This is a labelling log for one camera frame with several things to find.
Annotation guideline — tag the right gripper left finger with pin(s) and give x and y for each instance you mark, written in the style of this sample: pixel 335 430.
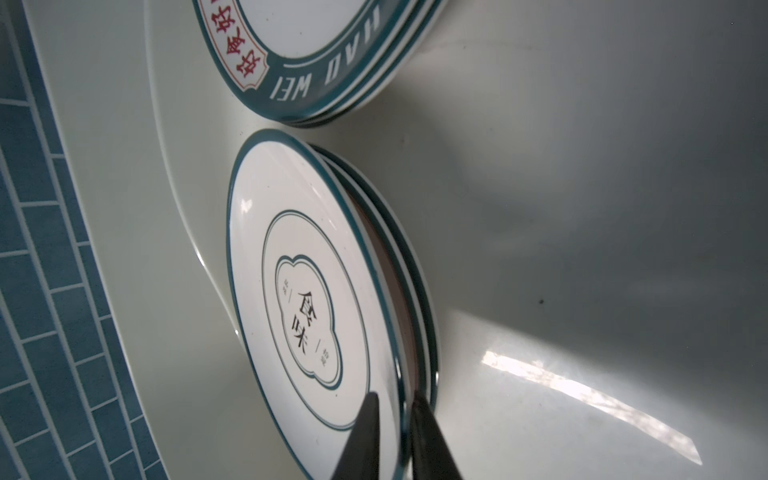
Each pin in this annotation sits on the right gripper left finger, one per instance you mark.
pixel 360 458

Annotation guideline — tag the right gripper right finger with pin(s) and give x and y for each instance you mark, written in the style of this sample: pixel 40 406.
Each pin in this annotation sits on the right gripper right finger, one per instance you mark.
pixel 431 457

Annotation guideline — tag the green lettered rim plate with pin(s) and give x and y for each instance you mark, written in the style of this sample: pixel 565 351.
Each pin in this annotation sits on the green lettered rim plate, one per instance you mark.
pixel 386 78
pixel 289 61

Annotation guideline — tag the white plastic bin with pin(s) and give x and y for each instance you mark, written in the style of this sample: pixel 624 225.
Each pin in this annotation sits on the white plastic bin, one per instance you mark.
pixel 584 184

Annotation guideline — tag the white plate thin dark rim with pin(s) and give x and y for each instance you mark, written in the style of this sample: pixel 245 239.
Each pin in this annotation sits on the white plate thin dark rim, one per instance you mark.
pixel 313 308

